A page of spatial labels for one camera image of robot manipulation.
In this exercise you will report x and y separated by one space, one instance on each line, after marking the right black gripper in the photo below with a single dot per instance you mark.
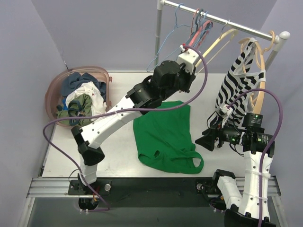
218 136

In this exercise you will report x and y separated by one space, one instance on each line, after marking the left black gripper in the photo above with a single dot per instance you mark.
187 79

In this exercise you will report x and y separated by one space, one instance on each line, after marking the green tank top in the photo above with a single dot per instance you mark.
164 142

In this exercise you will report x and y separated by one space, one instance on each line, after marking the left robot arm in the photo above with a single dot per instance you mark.
167 78

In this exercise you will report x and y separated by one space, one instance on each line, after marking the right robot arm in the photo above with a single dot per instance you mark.
250 207

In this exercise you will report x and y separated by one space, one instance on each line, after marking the pink hanger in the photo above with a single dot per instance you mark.
201 33

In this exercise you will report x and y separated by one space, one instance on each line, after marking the teal hanger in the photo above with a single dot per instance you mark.
201 28

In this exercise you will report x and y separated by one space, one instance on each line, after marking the striped black white tank top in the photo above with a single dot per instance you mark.
246 73

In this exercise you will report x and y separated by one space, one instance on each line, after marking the white clothes rack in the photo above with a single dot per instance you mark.
278 40

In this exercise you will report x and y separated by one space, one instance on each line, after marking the pile of clothes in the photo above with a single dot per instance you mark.
83 95

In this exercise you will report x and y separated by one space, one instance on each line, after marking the pink laundry basket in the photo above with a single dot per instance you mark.
53 95

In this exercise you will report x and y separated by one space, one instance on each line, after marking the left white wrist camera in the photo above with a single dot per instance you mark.
189 57

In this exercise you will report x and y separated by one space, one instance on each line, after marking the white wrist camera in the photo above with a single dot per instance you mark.
189 57
225 111

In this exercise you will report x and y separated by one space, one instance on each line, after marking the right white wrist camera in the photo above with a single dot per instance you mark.
225 111

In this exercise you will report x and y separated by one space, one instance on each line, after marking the light blue wire hanger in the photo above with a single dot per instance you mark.
199 29

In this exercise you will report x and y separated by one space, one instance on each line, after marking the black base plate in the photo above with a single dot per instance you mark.
147 192

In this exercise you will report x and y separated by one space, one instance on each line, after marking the aluminium rail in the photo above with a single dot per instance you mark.
48 188

